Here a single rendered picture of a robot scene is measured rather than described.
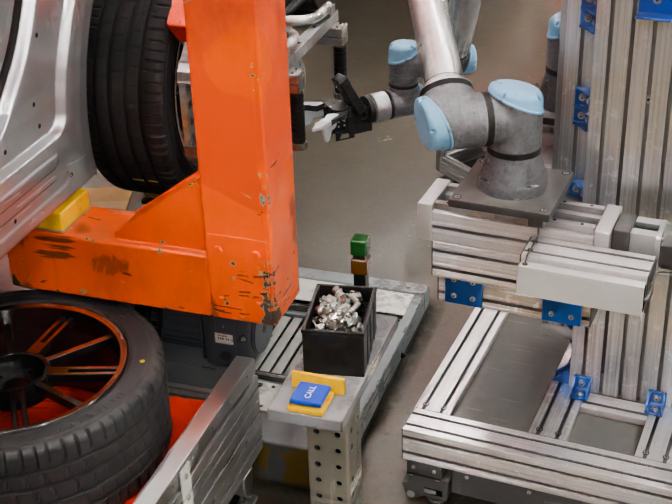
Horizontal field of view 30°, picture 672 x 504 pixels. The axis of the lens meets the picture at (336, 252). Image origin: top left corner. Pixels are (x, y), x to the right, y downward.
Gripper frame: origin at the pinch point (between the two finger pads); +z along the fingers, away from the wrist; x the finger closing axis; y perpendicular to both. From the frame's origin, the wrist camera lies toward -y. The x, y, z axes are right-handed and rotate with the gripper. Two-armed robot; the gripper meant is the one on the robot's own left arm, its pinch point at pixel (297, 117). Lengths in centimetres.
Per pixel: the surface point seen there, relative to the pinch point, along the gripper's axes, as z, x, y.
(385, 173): -85, 113, 83
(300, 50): -4.7, 6.8, -14.2
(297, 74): 0.4, -2.1, -12.0
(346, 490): 18, -57, 68
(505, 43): -201, 208, 83
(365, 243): 1.1, -37.0, 17.3
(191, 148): 24.5, 10.2, 6.7
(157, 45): 29.2, 13.9, -19.7
